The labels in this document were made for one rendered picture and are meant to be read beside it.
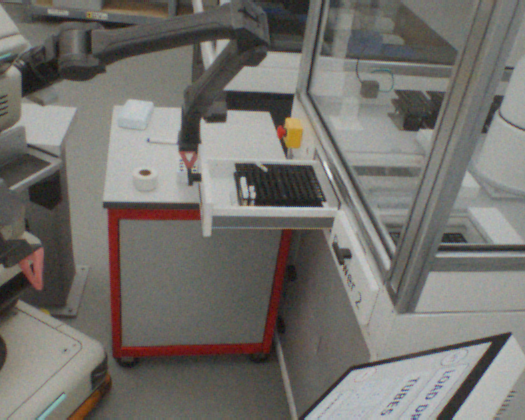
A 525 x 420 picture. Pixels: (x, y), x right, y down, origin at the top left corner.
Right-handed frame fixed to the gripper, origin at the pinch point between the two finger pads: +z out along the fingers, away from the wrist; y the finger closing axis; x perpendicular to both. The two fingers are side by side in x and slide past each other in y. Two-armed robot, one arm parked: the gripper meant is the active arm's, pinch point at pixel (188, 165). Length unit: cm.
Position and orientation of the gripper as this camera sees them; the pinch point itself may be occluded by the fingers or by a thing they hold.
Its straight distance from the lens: 179.4
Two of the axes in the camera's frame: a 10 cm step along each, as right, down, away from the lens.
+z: -1.1, 8.0, 5.9
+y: -1.4, -6.0, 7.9
